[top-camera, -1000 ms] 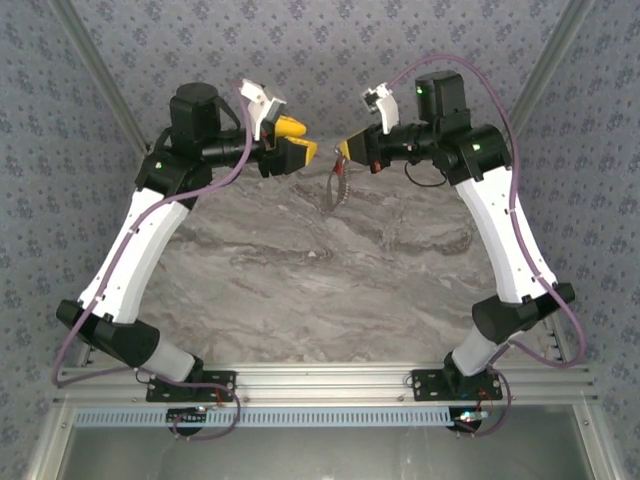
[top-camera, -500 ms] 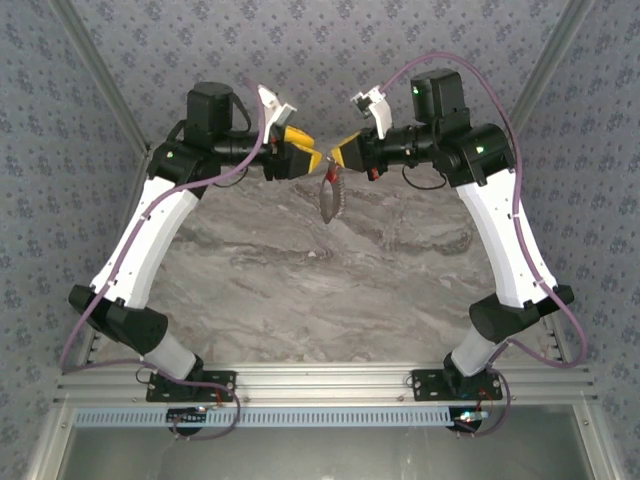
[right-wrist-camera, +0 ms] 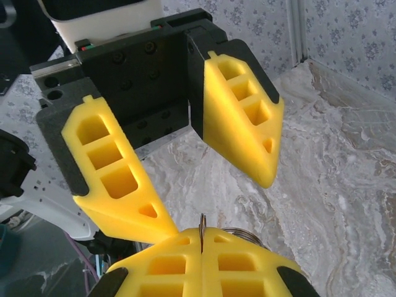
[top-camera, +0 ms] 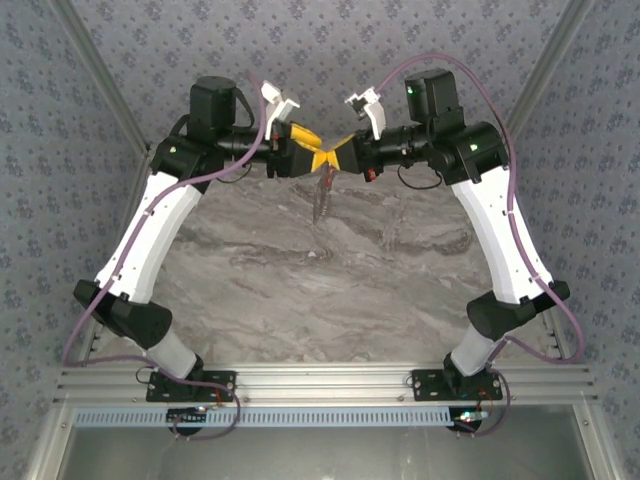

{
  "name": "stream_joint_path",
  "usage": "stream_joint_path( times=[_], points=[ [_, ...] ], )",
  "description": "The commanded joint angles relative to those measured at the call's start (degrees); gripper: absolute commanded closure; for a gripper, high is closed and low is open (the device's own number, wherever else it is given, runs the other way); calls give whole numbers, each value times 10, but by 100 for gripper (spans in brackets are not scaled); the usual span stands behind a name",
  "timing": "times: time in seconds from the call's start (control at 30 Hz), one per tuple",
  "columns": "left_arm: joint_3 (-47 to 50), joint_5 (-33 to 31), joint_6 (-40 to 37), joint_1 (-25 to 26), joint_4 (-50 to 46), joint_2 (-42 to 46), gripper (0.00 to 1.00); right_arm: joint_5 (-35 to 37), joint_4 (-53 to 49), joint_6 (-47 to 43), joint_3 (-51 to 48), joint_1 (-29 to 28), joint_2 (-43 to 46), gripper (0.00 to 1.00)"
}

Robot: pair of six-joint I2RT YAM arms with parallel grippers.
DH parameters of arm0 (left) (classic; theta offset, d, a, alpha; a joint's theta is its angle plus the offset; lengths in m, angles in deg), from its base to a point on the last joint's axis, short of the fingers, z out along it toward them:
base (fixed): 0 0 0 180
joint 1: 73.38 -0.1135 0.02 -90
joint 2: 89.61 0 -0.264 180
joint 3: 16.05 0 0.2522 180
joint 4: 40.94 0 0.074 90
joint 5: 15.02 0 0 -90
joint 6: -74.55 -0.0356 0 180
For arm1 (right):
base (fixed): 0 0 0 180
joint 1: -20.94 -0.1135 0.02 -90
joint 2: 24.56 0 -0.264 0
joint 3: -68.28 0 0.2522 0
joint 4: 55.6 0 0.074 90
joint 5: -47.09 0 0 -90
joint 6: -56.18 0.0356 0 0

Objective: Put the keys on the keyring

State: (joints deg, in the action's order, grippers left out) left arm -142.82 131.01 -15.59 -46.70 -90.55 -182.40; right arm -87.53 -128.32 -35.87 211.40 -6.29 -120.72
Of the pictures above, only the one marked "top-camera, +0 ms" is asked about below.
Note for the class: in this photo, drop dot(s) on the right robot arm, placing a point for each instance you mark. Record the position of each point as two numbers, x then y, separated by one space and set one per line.
500 235

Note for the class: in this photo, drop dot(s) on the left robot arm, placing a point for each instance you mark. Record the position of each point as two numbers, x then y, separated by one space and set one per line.
145 240

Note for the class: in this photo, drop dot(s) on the black controller board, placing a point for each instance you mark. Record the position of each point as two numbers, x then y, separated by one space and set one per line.
180 416
470 424

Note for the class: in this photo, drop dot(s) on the grey metal sheet panel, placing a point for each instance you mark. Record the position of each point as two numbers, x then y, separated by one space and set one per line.
320 455

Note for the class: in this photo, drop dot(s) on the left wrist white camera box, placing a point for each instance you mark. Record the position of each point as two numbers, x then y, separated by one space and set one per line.
277 105

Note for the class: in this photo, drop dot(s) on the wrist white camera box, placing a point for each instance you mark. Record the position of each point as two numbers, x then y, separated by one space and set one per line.
370 107
277 105

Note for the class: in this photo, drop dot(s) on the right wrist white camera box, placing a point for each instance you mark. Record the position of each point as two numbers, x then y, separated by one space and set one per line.
370 107

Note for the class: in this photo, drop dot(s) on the slanted aluminium frame post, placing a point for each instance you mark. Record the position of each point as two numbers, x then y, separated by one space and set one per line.
541 75

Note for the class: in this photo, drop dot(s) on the wide aluminium mounting rail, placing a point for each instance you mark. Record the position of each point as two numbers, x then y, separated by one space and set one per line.
320 385

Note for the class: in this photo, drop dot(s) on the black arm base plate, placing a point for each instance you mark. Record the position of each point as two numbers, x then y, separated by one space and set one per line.
165 392
430 390

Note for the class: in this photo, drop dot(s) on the short aluminium frame leg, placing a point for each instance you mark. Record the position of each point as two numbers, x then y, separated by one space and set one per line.
597 450
47 450

